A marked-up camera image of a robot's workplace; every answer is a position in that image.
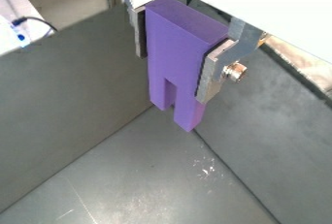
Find purple double-square block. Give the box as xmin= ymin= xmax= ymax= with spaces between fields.
xmin=145 ymin=0 xmax=229 ymax=132

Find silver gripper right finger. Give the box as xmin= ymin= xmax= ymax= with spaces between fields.
xmin=195 ymin=17 xmax=270 ymax=104

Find blue cable outside box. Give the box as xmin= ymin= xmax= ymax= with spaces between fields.
xmin=9 ymin=16 xmax=59 ymax=43

